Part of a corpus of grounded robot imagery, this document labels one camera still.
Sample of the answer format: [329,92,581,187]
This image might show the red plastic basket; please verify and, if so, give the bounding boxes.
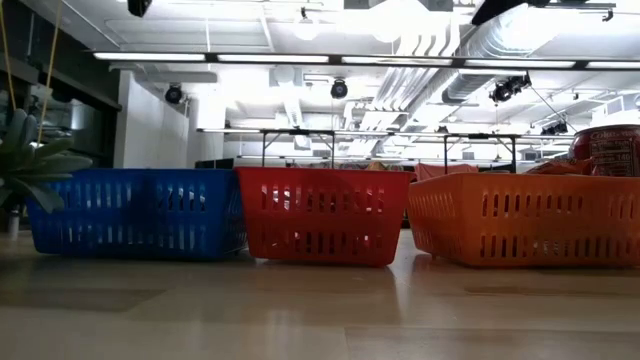
[235,166,419,268]

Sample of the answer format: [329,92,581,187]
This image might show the black folding table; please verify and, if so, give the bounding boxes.
[259,128,337,170]
[442,133,520,175]

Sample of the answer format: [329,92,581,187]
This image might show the black monitor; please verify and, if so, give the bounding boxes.
[194,158,236,170]

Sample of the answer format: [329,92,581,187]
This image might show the red cloth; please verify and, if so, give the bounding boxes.
[414,162,481,181]

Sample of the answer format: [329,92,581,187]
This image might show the long ceiling light fixture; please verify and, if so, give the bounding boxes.
[92,51,640,71]

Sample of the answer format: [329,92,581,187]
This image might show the round ceiling lamp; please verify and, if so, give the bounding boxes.
[292,7,321,41]

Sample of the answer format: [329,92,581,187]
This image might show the blue plastic basket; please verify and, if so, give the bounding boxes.
[24,167,247,262]

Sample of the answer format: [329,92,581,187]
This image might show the black ceiling spotlight cluster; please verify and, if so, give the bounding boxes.
[488,73,533,105]

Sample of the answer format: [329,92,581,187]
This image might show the orange plastic basket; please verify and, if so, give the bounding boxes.
[405,172,640,269]

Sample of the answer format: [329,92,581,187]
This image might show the dark storage shelving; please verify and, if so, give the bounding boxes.
[0,0,123,169]

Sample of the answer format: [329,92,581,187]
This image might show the red soda can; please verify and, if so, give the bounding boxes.
[568,124,640,177]

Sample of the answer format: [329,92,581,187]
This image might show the potted succulent plant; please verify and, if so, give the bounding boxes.
[0,108,94,214]

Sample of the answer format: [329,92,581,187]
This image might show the silver ventilation duct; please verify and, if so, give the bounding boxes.
[440,4,571,105]

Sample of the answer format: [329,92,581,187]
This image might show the yellow cord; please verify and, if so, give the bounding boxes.
[0,0,17,111]
[37,0,64,146]

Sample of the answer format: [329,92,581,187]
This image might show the white cylindrical post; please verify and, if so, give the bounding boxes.
[6,208,21,240]

